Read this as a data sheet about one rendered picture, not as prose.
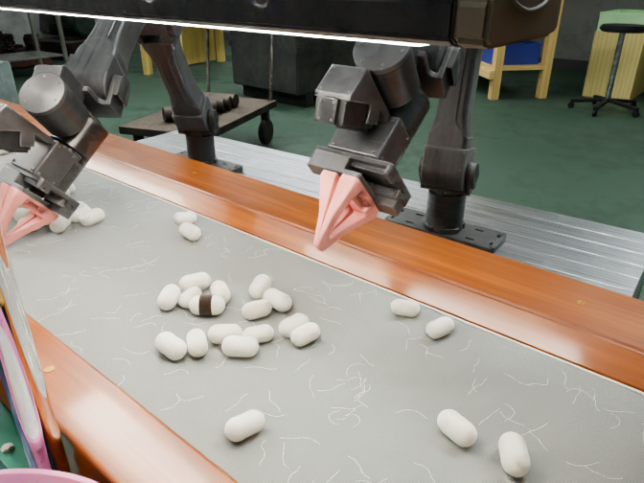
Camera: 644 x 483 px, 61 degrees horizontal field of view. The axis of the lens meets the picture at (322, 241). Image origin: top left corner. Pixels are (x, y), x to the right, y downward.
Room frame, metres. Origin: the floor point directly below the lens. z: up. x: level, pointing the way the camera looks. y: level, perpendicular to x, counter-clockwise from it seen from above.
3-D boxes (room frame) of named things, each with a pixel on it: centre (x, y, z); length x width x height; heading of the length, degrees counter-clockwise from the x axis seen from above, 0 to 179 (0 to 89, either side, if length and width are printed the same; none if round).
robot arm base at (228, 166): (1.20, 0.28, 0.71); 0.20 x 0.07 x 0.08; 54
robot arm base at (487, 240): (0.84, -0.21, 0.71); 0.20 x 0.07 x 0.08; 54
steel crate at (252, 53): (5.46, 0.16, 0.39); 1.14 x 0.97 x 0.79; 139
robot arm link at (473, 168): (0.83, -0.21, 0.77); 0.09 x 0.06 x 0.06; 62
